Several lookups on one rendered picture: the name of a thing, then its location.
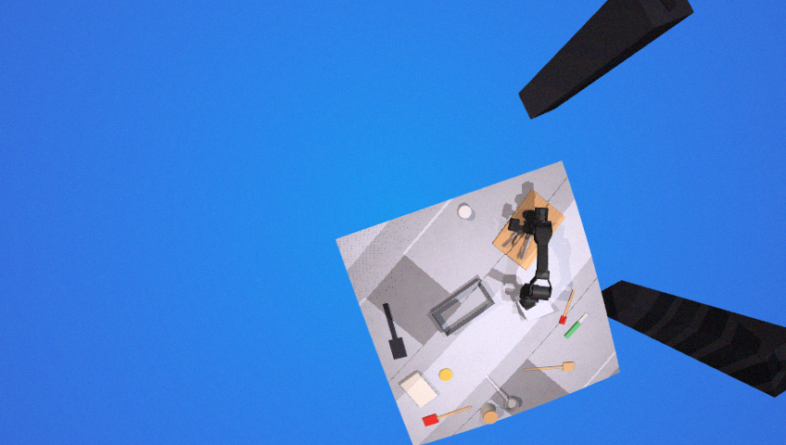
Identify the red spatula with tan handle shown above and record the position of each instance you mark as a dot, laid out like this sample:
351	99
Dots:
432	419

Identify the light brown wooden board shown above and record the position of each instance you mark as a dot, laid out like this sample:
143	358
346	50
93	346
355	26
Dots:
516	245

